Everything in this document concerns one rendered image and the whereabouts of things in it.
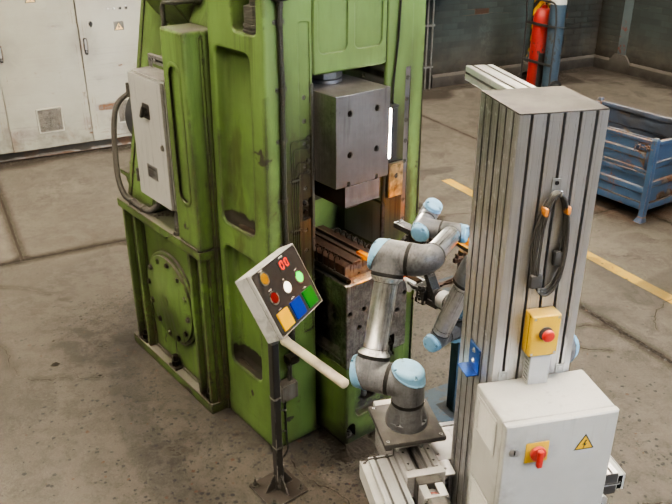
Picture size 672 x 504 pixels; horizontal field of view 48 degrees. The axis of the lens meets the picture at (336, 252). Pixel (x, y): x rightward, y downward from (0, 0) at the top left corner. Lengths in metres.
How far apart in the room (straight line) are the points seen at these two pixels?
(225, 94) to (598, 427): 2.09
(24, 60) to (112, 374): 4.33
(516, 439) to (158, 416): 2.46
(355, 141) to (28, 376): 2.47
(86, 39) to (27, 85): 0.74
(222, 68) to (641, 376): 2.91
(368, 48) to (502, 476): 1.93
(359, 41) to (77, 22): 5.21
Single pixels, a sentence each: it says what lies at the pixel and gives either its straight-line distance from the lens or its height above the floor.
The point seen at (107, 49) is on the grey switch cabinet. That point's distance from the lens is 8.34.
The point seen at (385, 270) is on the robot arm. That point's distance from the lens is 2.63.
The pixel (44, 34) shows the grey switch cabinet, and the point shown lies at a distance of 8.21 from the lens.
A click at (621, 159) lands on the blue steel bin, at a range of 6.86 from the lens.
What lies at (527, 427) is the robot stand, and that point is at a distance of 2.17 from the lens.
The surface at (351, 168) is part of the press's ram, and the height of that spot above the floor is 1.44.
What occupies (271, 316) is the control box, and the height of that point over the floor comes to 1.05.
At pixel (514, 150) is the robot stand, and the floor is 1.93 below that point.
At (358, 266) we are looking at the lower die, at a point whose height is 0.96.
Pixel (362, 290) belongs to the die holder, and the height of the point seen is 0.87.
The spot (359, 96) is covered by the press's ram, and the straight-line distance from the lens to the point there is 3.22.
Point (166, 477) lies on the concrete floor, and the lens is 3.87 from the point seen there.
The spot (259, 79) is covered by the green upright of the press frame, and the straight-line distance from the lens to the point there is 3.12.
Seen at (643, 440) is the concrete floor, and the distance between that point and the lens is 4.28.
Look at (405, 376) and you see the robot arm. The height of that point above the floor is 1.04.
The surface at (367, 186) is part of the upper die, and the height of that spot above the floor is 1.34.
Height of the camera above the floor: 2.54
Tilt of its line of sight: 26 degrees down
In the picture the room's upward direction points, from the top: straight up
